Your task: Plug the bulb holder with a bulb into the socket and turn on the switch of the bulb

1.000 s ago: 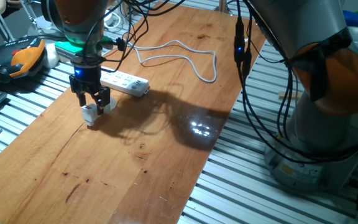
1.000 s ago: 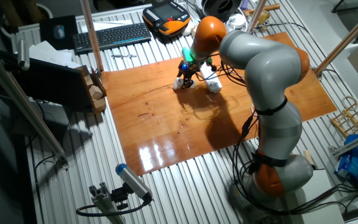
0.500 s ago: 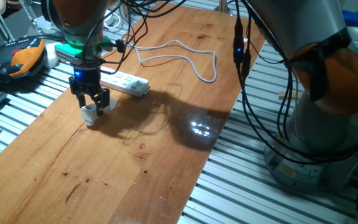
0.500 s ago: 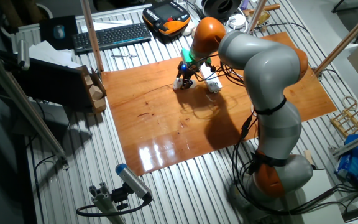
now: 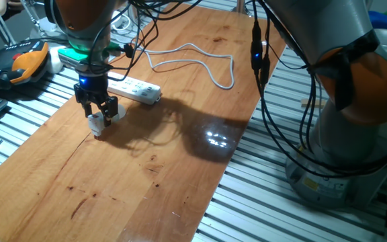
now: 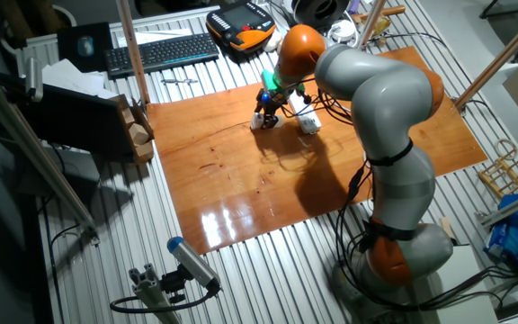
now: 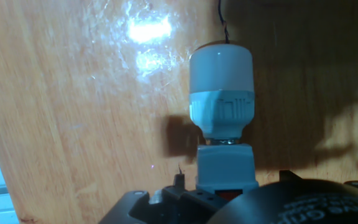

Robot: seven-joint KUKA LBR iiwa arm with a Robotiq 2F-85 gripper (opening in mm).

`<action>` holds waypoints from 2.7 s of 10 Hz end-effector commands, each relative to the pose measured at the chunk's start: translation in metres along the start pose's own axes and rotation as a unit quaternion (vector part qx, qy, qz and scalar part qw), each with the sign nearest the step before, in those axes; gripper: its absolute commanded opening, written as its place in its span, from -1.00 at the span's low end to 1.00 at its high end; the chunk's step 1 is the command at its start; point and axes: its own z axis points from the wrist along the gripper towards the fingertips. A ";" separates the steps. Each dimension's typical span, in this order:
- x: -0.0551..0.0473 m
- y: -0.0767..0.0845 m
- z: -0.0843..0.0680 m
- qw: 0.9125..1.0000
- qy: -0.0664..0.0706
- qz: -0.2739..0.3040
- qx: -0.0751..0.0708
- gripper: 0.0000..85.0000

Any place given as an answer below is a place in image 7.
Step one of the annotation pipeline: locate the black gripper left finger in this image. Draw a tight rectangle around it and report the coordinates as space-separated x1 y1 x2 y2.
98 172 229 224

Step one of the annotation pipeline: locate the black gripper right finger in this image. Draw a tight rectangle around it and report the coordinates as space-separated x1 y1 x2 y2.
278 169 303 183

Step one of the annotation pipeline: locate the white bulb holder with bulb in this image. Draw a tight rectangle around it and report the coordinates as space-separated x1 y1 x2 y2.
188 42 260 200

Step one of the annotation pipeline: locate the wooden board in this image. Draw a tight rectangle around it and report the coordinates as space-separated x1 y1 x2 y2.
0 0 358 224

